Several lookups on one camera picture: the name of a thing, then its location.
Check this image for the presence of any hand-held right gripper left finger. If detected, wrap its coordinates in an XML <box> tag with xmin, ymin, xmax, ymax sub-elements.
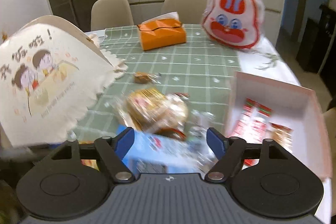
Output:
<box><xmin>51</xmin><ymin>127</ymin><xmax>135</xmax><ymax>184</ymax></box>

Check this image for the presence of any red white snack packet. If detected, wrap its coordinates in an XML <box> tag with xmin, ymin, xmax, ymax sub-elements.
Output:
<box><xmin>232</xmin><ymin>98</ymin><xmax>273</xmax><ymax>140</ymax></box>

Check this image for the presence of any green checked tablecloth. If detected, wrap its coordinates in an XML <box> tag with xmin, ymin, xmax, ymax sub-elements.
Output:
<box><xmin>71</xmin><ymin>23</ymin><xmax>242</xmax><ymax>161</ymax></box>

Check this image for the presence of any white lace doily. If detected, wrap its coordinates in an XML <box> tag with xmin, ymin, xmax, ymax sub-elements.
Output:
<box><xmin>88</xmin><ymin>32</ymin><xmax>128</xmax><ymax>80</ymax></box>

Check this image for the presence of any round clear snack packet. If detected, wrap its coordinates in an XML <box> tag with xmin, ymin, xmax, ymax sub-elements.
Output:
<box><xmin>157</xmin><ymin>93</ymin><xmax>190</xmax><ymax>139</ymax></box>

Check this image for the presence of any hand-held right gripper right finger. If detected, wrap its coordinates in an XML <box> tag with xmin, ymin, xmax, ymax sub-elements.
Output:
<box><xmin>204</xmin><ymin>127</ymin><xmax>288</xmax><ymax>184</ymax></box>

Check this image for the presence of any beige dining chair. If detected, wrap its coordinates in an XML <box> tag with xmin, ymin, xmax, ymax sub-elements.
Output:
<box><xmin>161</xmin><ymin>0</ymin><xmax>210</xmax><ymax>24</ymax></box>
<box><xmin>91</xmin><ymin>0</ymin><xmax>135</xmax><ymax>30</ymax></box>

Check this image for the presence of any pink cardboard box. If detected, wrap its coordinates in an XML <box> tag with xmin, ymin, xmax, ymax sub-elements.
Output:
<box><xmin>224</xmin><ymin>71</ymin><xmax>333</xmax><ymax>180</ymax></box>

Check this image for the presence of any yellow red snack packet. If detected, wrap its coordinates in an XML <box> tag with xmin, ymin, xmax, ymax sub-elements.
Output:
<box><xmin>118</xmin><ymin>88</ymin><xmax>168</xmax><ymax>132</ymax></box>

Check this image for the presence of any orange brown snack packet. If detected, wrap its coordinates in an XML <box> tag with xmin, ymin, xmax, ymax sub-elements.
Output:
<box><xmin>268</xmin><ymin>122</ymin><xmax>293</xmax><ymax>152</ymax></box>

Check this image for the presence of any green twig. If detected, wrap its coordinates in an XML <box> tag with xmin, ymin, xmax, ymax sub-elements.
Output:
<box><xmin>256</xmin><ymin>52</ymin><xmax>282</xmax><ymax>70</ymax></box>

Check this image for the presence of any clear crinkled snack wrapper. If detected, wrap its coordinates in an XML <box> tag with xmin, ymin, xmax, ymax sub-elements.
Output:
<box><xmin>189</xmin><ymin>109</ymin><xmax>225</xmax><ymax>135</ymax></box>

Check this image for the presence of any small brown wrapped candy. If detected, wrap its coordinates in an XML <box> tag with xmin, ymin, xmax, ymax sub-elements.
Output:
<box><xmin>133</xmin><ymin>72</ymin><xmax>163</xmax><ymax>84</ymax></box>

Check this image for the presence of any cartoon print food cover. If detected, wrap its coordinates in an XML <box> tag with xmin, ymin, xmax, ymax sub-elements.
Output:
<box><xmin>0</xmin><ymin>15</ymin><xmax>128</xmax><ymax>148</ymax></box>

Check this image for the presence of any black cabinet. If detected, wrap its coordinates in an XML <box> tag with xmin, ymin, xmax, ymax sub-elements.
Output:
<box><xmin>295</xmin><ymin>4</ymin><xmax>336</xmax><ymax>75</ymax></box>

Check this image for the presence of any orange tissue box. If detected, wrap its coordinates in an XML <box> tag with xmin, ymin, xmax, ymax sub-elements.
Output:
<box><xmin>136</xmin><ymin>12</ymin><xmax>186</xmax><ymax>51</ymax></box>

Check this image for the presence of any blue snack packet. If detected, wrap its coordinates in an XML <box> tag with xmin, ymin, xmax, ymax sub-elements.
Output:
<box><xmin>115</xmin><ymin>126</ymin><xmax>210</xmax><ymax>177</ymax></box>

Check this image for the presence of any red white rabbit bag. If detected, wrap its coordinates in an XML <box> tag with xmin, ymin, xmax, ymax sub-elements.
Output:
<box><xmin>202</xmin><ymin>0</ymin><xmax>265</xmax><ymax>50</ymax></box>

